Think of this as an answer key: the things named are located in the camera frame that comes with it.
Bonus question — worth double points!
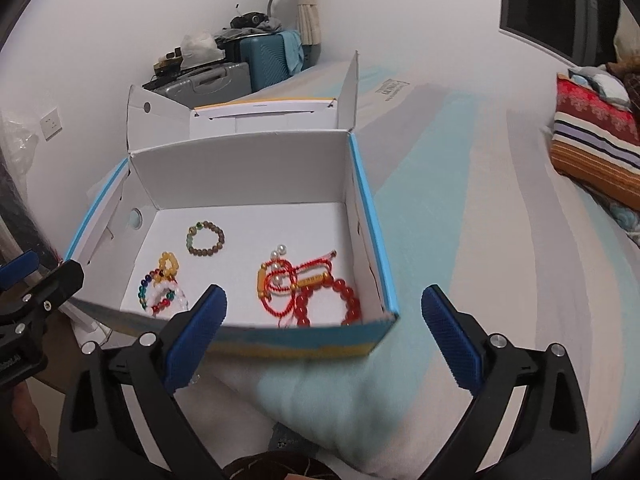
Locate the red cord bracelet engraved gold bar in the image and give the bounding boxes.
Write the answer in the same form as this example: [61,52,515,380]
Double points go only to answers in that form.
[272,249,338,293]

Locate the red cord bracelet plain gold bar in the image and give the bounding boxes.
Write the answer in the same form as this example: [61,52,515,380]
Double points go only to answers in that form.
[256,257,306,330]

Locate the dark window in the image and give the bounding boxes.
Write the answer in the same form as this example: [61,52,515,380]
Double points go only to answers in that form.
[500,0,623,61]

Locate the grey white cloth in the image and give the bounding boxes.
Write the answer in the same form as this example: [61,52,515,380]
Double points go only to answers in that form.
[569,65,632,108]

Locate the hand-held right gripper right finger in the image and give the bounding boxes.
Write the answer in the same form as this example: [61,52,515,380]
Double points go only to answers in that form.
[421,285,593,480]

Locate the white cardboard box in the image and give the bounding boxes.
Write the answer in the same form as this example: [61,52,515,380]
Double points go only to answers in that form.
[65,50,401,361]

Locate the clear plastic bag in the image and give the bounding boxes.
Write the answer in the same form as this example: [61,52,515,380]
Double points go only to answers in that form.
[0,107,67,266]

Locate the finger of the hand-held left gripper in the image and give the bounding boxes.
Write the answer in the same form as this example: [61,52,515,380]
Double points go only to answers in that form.
[20,259,85,326]
[0,251,40,291]

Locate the beige curtain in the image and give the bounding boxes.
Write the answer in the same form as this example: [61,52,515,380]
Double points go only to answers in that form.
[295,0,322,47]

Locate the teal suitcase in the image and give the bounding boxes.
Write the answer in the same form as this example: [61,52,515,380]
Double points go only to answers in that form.
[239,30,307,95]

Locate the striped bed sheet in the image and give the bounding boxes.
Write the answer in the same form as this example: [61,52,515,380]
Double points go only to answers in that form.
[70,62,640,480]

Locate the brown wooden bead bracelet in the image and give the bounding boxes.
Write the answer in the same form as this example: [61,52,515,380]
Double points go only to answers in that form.
[186,220,226,257]

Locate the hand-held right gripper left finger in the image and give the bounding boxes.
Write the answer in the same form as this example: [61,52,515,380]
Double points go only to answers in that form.
[57,284,228,480]

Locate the dark patterned clothing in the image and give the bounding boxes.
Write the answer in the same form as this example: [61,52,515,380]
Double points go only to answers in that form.
[222,451,326,480]

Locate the red bead bracelet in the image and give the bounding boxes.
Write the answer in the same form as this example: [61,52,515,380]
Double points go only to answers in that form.
[295,280,362,328]

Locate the multicolour bead bracelet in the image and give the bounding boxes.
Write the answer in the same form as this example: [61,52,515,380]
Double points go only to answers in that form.
[137,267,176,316]

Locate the black bag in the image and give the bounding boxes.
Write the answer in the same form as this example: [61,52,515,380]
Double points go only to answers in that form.
[230,10,284,37]

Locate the white pearl bead string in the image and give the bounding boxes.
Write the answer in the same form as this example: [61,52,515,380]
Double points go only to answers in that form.
[269,243,296,288]

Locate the striped orange pillow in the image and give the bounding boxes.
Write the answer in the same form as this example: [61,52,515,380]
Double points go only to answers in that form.
[550,72,640,211]

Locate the white plastic bag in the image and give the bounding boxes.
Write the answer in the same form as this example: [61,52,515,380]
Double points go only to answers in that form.
[180,31,224,69]

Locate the white wall socket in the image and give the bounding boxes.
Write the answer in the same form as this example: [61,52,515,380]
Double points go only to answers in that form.
[40,107,64,142]

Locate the yellow bead bracelet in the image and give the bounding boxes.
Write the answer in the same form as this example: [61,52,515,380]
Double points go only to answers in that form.
[157,252,181,281]

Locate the person's left forearm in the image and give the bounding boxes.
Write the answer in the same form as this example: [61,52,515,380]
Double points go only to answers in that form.
[10,380,53,480]

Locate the teal cloth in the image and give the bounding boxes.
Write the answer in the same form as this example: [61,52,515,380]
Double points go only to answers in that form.
[277,30,304,74]

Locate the pink white bead bracelet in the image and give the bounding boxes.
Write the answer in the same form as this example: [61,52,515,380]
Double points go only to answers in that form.
[150,282,191,318]

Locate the grey suitcase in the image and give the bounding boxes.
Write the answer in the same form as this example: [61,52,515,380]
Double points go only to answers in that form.
[150,62,252,109]

